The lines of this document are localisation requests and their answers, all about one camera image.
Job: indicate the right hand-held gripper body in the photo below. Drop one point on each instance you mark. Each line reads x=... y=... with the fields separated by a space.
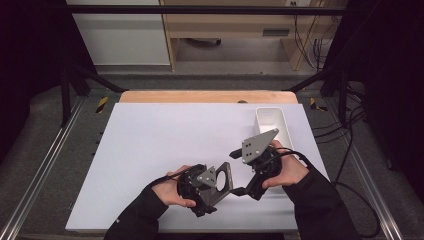
x=258 y=146

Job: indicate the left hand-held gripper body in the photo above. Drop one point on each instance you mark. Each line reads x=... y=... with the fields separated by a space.
x=195 y=183

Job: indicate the white oblong plastic bin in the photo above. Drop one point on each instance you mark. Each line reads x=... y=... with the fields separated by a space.
x=270 y=118

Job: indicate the person's left hand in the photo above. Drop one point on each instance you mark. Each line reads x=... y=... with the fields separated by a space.
x=168 y=193

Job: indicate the person's right hand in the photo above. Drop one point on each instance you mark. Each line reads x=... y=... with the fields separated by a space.
x=291 y=171

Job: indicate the white table cover sheet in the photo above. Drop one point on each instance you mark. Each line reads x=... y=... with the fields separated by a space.
x=150 y=140

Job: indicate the yellow black hazard tape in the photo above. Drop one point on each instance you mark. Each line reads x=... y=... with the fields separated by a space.
x=102 y=104
x=315 y=105

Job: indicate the black metal stand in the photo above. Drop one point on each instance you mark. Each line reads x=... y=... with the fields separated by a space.
x=340 y=90
x=66 y=93

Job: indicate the wooden desk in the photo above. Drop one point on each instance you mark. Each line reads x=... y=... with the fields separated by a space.
x=233 y=25

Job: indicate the dark curtain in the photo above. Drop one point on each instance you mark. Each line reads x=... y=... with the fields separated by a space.
x=386 y=83
x=30 y=60

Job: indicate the white cabinet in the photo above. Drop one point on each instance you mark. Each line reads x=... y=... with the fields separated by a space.
x=121 y=36

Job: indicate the aluminium rail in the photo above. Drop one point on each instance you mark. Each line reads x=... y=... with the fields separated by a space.
x=373 y=196
x=36 y=176

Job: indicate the black metal frame bar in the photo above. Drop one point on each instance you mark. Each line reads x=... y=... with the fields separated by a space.
x=206 y=10

